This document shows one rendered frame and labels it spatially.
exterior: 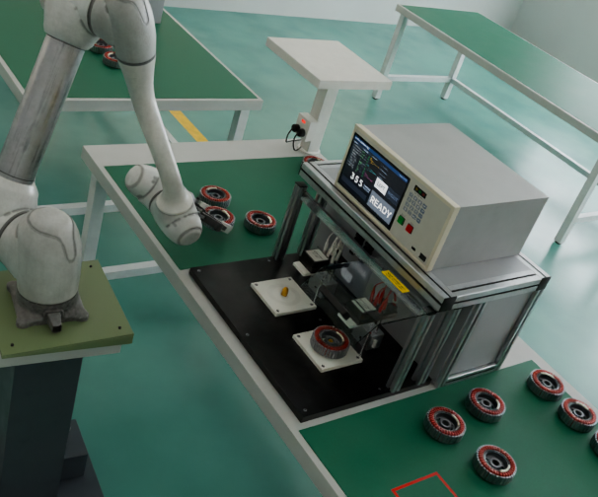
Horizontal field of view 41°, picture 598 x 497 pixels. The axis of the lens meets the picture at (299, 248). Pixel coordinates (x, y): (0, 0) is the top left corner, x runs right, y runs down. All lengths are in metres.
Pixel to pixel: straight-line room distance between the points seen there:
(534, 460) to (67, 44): 1.64
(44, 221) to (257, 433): 1.38
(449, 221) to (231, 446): 1.35
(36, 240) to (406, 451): 1.07
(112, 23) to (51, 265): 0.60
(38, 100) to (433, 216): 1.04
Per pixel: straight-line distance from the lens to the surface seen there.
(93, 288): 2.28
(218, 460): 2.96
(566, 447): 2.45
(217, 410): 3.12
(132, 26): 2.00
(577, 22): 9.47
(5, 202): 2.14
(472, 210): 2.11
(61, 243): 2.03
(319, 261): 2.37
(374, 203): 2.26
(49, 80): 2.12
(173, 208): 2.23
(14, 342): 2.10
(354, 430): 2.13
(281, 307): 2.37
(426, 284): 2.10
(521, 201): 2.25
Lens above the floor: 2.17
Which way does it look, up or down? 32 degrees down
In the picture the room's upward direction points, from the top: 19 degrees clockwise
